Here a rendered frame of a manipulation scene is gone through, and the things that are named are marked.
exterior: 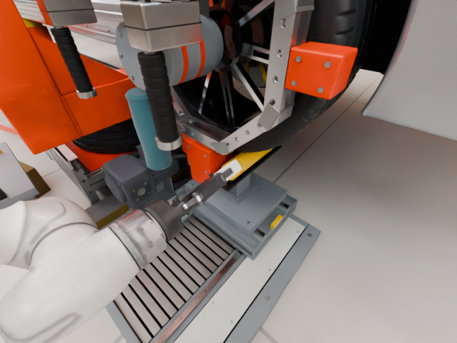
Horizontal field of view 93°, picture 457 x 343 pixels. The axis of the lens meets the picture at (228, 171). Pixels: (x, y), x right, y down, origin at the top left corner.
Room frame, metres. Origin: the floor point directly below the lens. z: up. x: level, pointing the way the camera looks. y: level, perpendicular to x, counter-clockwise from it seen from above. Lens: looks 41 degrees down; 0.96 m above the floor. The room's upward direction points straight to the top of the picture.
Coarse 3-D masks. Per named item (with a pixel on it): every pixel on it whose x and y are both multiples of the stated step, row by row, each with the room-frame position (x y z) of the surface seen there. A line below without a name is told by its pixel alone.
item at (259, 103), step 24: (216, 0) 0.69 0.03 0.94; (264, 0) 0.58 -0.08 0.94; (240, 24) 0.62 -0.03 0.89; (240, 48) 0.62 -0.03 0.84; (264, 48) 0.57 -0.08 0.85; (216, 72) 0.93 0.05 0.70; (240, 72) 0.62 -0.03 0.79; (192, 96) 0.77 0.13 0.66; (216, 96) 0.82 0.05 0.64; (240, 96) 0.86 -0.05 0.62; (216, 120) 0.67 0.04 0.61; (240, 120) 0.66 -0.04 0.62
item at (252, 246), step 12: (180, 192) 0.79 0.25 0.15; (204, 204) 0.71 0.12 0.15; (288, 204) 0.69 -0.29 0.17; (204, 216) 0.63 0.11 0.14; (216, 216) 0.63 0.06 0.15; (276, 216) 0.63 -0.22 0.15; (288, 216) 0.66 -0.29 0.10; (216, 228) 0.58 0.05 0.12; (228, 228) 0.57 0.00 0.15; (264, 228) 0.57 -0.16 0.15; (276, 228) 0.57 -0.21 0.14; (228, 240) 0.53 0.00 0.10; (240, 240) 0.49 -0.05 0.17; (252, 240) 0.51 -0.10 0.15; (264, 240) 0.49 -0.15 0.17; (252, 252) 0.45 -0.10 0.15
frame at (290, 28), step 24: (120, 0) 0.77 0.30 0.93; (288, 0) 0.42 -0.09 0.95; (312, 0) 0.46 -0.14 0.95; (288, 24) 0.42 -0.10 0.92; (288, 48) 0.42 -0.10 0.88; (288, 96) 0.45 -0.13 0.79; (192, 120) 0.67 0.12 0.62; (264, 120) 0.44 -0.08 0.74; (216, 144) 0.53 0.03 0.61; (240, 144) 0.48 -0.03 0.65
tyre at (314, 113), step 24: (336, 0) 0.46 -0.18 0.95; (360, 0) 0.50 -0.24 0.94; (312, 24) 0.48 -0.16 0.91; (336, 24) 0.45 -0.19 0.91; (360, 24) 0.52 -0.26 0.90; (360, 48) 0.54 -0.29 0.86; (312, 96) 0.46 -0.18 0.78; (336, 96) 0.54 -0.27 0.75; (288, 120) 0.49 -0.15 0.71; (312, 120) 0.51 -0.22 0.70; (264, 144) 0.53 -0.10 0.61
